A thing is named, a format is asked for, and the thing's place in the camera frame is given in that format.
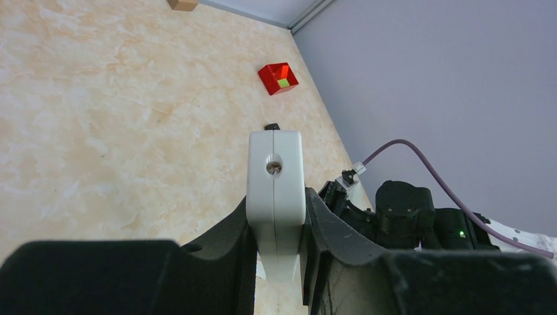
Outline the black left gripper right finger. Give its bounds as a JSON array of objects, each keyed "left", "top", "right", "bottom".
[{"left": 300, "top": 188, "right": 556, "bottom": 314}]

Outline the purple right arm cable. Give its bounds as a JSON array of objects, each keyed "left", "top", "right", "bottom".
[{"left": 361, "top": 138, "right": 556, "bottom": 260}]

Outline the black remote control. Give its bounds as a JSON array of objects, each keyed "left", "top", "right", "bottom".
[{"left": 264, "top": 123, "right": 280, "bottom": 131}]

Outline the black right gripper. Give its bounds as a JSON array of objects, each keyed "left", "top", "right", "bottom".
[{"left": 318, "top": 181, "right": 376, "bottom": 240}]

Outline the red plastic bin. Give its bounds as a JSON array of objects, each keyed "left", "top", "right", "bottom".
[{"left": 257, "top": 62, "right": 299, "bottom": 96}]

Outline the white remote control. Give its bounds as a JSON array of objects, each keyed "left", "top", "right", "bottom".
[{"left": 246, "top": 130, "right": 306, "bottom": 282}]

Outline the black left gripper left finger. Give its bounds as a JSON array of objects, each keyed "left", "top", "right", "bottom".
[{"left": 1, "top": 203, "right": 256, "bottom": 314}]

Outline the small wooden block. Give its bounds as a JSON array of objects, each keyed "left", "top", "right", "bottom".
[{"left": 167, "top": 0, "right": 198, "bottom": 12}]

